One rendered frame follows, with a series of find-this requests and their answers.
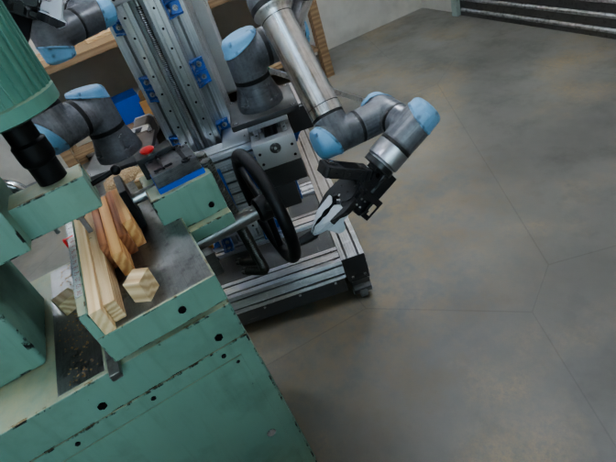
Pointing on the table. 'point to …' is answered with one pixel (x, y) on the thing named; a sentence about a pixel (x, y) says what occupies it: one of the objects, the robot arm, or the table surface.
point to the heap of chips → (122, 177)
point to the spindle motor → (20, 77)
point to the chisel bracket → (54, 203)
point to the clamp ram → (133, 199)
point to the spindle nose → (35, 153)
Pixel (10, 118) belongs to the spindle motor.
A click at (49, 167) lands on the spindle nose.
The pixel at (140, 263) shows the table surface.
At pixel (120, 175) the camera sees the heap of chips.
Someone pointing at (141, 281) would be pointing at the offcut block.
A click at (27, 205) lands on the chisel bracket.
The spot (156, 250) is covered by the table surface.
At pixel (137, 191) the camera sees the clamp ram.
